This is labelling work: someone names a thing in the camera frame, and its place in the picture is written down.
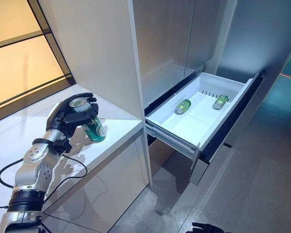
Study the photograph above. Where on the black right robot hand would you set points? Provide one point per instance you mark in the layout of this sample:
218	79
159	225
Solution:
206	228

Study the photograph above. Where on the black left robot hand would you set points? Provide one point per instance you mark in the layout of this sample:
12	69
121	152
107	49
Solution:
63	119

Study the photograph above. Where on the green drink can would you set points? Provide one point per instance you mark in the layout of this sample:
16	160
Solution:
183	106
220	101
95	131

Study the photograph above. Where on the white fridge drawer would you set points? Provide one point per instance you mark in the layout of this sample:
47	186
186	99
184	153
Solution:
196	121

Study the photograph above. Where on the stainless steel fridge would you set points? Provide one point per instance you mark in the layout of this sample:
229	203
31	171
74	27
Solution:
165	43

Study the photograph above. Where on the white counter cabinet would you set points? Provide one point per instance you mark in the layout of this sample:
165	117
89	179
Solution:
106	155

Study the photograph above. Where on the white tall cabinet panel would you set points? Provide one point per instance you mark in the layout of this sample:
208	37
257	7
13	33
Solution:
97	48

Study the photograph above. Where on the black framed glass partition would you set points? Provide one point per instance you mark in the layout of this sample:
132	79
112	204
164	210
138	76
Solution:
14	48

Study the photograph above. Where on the grey tall side cabinet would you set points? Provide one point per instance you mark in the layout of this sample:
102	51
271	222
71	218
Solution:
252	36

